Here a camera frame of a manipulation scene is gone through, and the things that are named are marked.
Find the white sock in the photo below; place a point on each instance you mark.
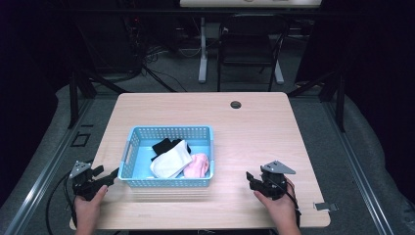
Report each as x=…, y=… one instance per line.
x=171, y=161

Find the black folding chair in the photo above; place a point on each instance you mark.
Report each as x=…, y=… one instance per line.
x=248, y=42

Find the white desk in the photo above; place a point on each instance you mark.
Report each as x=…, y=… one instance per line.
x=203, y=58

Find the person's right hand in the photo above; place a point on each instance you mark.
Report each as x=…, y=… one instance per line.
x=282, y=212

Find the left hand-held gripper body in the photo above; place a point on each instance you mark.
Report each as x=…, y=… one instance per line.
x=85, y=187

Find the black sock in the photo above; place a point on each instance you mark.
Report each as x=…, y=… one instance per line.
x=163, y=146

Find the aluminium floor rail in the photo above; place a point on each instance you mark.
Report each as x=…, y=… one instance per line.
x=355, y=166
x=49, y=173

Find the pink sock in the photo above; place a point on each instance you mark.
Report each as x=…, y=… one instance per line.
x=197, y=165

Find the person's left hand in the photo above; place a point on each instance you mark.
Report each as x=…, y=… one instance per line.
x=86, y=210

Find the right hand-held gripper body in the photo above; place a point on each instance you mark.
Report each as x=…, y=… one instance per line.
x=273, y=184

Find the black metal stand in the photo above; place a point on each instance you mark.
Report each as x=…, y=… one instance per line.
x=340, y=101
x=74, y=98

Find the blue plastic basket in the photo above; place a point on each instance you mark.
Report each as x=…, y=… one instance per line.
x=140, y=156

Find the black square floor frame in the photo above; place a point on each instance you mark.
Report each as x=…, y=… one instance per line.
x=81, y=139

